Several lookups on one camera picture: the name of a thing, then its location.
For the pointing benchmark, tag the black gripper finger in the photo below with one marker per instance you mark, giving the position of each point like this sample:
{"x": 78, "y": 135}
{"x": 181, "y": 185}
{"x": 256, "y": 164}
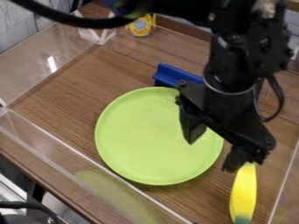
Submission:
{"x": 193, "y": 124}
{"x": 238, "y": 157}

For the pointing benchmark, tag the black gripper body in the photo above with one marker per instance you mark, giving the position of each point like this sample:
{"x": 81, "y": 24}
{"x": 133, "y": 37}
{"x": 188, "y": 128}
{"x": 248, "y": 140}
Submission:
{"x": 230, "y": 116}

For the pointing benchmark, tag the yellow green banana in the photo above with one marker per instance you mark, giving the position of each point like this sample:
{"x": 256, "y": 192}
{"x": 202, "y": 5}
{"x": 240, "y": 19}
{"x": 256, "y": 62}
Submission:
{"x": 244, "y": 197}

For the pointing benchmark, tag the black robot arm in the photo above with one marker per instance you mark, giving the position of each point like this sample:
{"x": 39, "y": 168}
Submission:
{"x": 249, "y": 47}

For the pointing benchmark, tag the green round plate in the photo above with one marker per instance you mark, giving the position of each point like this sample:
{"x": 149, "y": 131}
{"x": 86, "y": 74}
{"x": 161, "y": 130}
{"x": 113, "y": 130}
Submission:
{"x": 141, "y": 143}

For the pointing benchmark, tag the blue plastic block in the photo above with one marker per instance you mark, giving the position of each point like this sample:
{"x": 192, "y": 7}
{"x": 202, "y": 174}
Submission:
{"x": 169, "y": 75}

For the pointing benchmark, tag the yellow labelled tin can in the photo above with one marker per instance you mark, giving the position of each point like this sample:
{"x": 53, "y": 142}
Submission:
{"x": 142, "y": 27}

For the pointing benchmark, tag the clear acrylic triangle bracket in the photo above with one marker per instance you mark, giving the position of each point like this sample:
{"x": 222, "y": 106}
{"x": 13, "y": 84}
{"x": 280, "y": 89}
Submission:
{"x": 97, "y": 36}

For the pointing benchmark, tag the clear acrylic enclosure wall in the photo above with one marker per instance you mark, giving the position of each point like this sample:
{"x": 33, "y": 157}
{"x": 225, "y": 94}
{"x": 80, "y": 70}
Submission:
{"x": 47, "y": 140}

